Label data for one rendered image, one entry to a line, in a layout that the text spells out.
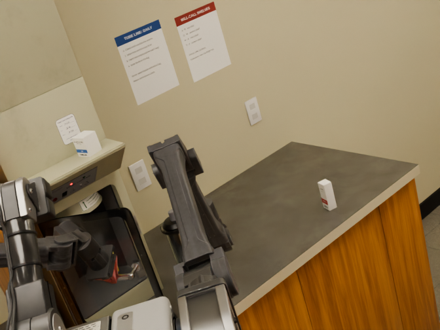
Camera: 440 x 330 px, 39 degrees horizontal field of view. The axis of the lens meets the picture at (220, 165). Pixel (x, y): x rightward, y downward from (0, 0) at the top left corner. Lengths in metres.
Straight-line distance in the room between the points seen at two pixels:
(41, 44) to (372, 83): 2.03
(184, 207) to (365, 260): 1.26
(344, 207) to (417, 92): 1.55
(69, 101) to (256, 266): 0.81
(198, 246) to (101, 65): 1.29
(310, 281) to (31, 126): 1.07
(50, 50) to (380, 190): 1.27
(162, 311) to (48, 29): 1.04
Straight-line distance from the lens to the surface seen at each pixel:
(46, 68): 1.84
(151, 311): 1.02
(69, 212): 1.96
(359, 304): 2.48
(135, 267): 1.81
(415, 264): 2.70
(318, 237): 2.18
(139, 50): 2.47
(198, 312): 1.02
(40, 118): 1.84
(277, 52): 2.91
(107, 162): 1.85
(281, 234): 2.25
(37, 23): 1.83
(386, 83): 3.51
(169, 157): 1.37
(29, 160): 1.84
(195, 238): 1.23
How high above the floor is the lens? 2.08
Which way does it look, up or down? 23 degrees down
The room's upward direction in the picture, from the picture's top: 17 degrees counter-clockwise
